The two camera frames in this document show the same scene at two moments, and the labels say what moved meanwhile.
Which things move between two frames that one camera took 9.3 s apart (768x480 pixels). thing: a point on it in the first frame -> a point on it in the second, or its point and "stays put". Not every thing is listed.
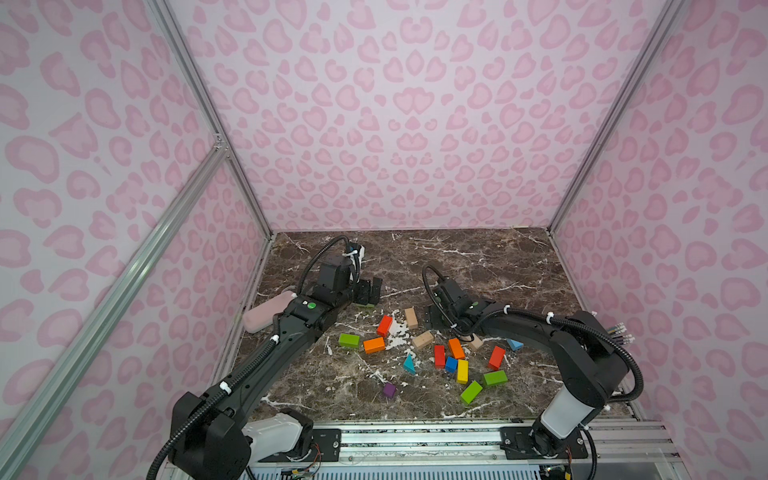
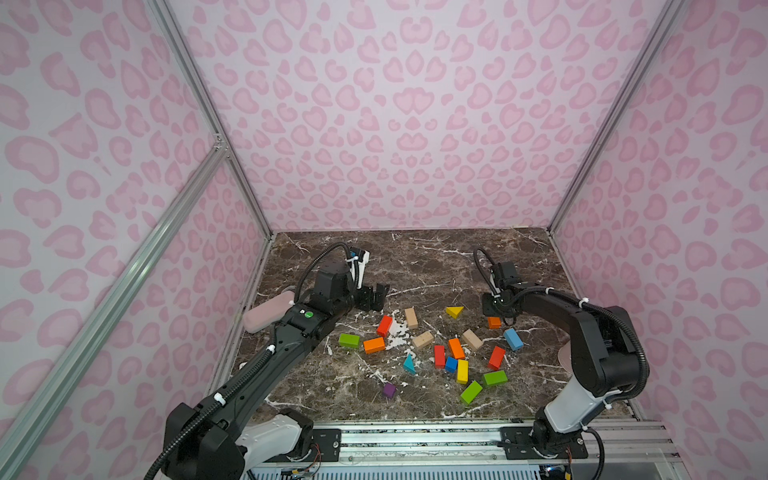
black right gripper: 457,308 -> 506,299
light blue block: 515,345 stays put
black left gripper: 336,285 stays put
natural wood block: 412,318 stays put
